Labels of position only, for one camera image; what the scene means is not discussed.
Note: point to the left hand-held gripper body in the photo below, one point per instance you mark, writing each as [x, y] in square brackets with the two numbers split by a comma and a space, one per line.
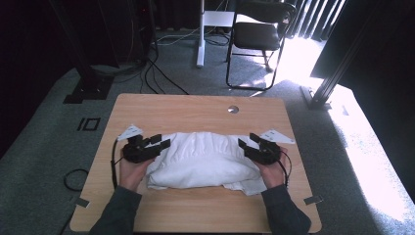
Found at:
[137, 151]

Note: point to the dark striped curtain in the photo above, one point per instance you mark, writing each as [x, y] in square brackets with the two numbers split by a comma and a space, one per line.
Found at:
[313, 19]

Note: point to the black folding chair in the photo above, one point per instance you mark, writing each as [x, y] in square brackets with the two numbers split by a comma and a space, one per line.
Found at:
[256, 36]

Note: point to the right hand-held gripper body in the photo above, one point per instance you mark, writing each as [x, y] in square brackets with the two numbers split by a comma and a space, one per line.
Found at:
[267, 153]

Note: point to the black metal stand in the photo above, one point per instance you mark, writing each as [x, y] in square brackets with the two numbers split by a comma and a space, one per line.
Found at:
[88, 81]

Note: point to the white dress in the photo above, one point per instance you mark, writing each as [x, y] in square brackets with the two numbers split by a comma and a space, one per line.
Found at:
[202, 163]

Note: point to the grey tape piece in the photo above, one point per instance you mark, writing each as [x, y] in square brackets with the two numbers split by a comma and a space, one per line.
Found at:
[313, 199]
[82, 202]

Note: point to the white desk leg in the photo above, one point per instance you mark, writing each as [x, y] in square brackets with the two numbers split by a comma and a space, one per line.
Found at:
[201, 49]

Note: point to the person's left hand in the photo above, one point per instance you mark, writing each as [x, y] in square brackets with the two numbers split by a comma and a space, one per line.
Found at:
[133, 174]

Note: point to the aluminium profile stand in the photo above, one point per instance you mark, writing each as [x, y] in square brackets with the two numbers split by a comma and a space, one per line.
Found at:
[329, 81]

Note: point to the person's right hand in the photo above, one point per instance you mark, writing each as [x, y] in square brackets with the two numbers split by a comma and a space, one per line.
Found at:
[274, 174]

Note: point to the silver table grommet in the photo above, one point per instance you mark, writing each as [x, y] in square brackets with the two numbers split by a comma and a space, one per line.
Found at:
[233, 109]

